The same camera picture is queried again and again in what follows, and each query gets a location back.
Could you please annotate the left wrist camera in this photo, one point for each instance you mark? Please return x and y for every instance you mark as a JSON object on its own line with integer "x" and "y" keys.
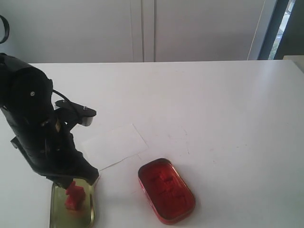
{"x": 72, "y": 113}

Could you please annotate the red ink pad tin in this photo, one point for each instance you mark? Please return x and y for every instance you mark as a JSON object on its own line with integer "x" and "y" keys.
{"x": 169, "y": 196}

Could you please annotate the dark window frame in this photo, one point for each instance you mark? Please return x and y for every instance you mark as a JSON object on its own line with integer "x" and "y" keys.
{"x": 285, "y": 31}

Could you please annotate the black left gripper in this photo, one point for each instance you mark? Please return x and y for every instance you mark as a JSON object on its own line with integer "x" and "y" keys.
{"x": 46, "y": 144}

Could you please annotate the white paper sheet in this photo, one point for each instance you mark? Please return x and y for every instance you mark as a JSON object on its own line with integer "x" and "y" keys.
{"x": 112, "y": 147}

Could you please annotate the white cabinet doors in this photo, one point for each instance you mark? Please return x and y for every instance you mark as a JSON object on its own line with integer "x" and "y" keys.
{"x": 78, "y": 31}

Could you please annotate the red stamp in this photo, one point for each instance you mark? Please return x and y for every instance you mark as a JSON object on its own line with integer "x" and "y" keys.
{"x": 75, "y": 196}

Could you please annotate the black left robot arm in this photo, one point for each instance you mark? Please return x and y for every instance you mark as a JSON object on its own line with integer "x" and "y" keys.
{"x": 22, "y": 83}

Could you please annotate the gold tin lid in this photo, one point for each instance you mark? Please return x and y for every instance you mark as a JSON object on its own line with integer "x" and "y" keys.
{"x": 61, "y": 217}

